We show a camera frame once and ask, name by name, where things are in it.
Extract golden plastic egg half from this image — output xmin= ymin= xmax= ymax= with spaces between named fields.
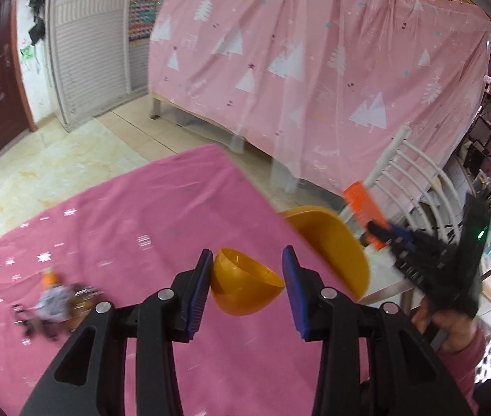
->
xmin=211 ymin=248 xmax=285 ymax=317

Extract orange cardboard box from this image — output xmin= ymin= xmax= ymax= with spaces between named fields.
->
xmin=343 ymin=181 xmax=390 ymax=251

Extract orange thread spool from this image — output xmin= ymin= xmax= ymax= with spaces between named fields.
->
xmin=42 ymin=268 xmax=62 ymax=290

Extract person's right hand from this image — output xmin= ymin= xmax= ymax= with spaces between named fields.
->
xmin=412 ymin=297 xmax=479 ymax=353

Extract white chair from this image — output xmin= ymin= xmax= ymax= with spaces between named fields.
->
xmin=342 ymin=124 xmax=462 ymax=242

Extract yellow plastic bin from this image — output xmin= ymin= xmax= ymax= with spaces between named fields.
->
xmin=280 ymin=206 xmax=371 ymax=302

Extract pink star tablecloth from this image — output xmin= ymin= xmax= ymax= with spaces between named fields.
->
xmin=0 ymin=145 xmax=339 ymax=415

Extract brown snack wrapper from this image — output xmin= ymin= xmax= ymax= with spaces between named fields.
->
xmin=70 ymin=284 xmax=102 ymax=318

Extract pink tree-print curtain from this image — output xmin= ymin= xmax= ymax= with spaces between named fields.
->
xmin=149 ymin=0 xmax=491 ymax=192

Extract white louvered wardrobe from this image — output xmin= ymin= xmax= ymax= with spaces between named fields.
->
xmin=46 ymin=0 xmax=163 ymax=131

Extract black hanging bags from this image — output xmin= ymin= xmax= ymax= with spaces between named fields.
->
xmin=27 ymin=0 xmax=46 ymax=46

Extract black usb cable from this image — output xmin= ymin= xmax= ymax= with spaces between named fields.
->
xmin=10 ymin=302 xmax=62 ymax=343

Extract colourful wall poster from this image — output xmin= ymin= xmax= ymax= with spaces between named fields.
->
xmin=128 ymin=0 xmax=159 ymax=42

